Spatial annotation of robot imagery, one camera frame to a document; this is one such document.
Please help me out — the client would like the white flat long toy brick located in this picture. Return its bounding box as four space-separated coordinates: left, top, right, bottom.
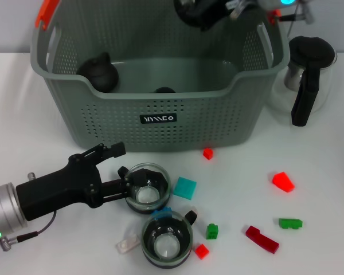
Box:
115 233 141 255

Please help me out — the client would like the small green toy brick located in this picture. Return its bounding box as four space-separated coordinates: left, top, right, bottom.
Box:
205 223 220 240

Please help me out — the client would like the blue toy brick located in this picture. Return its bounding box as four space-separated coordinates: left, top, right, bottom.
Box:
151 206 173 220

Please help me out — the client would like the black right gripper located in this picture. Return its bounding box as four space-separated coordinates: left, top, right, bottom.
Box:
217 0 259 18

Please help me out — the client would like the left arm cable with connector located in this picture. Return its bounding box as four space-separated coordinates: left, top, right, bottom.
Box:
0 210 57 252

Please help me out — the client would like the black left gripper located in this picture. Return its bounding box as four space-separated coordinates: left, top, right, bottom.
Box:
15 142 150 222

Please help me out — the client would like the red sloped toy brick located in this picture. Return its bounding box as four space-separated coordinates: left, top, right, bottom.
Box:
271 171 295 194

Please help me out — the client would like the dark red curved toy brick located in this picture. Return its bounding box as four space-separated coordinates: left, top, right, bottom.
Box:
245 225 279 254

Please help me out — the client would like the thin grey background cable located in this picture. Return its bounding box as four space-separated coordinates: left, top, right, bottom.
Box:
287 5 299 37

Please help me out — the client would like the green car shaped toy brick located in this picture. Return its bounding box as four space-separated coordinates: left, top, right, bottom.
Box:
277 218 303 231

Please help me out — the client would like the teal square toy brick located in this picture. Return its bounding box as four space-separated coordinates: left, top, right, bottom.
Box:
171 176 198 201

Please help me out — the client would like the grey perforated plastic storage bin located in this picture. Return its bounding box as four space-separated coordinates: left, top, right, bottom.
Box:
30 0 290 152

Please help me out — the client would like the black clay teapot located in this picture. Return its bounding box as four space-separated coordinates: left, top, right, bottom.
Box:
76 51 120 93

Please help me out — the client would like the glass teapot with black handle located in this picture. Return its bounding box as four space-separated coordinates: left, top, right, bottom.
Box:
271 34 338 127

